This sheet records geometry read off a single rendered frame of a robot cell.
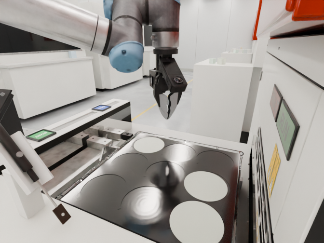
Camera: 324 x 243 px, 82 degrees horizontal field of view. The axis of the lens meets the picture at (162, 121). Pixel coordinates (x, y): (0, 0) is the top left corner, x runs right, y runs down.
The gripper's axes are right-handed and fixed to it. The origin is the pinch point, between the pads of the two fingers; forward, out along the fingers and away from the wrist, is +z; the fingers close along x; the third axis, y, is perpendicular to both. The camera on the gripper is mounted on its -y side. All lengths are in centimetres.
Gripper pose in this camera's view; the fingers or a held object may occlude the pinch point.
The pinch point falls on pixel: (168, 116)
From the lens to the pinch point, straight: 59.8
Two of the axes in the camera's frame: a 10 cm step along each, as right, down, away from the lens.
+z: 0.1, 9.2, 4.0
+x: -9.3, 1.5, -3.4
